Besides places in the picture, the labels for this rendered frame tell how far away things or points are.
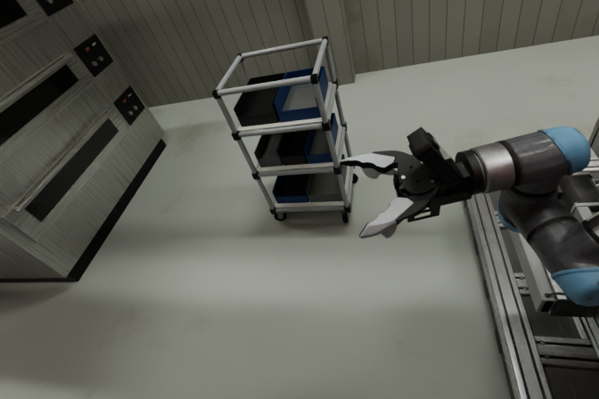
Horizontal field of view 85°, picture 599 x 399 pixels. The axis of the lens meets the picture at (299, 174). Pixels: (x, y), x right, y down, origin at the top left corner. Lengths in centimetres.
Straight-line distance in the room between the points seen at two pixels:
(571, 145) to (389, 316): 132
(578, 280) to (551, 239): 7
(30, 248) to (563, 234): 251
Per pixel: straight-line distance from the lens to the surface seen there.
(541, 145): 59
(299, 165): 181
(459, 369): 170
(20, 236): 254
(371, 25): 333
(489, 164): 56
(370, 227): 50
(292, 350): 179
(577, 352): 157
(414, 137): 49
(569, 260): 60
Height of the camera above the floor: 163
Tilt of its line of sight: 41 degrees down
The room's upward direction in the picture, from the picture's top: 20 degrees counter-clockwise
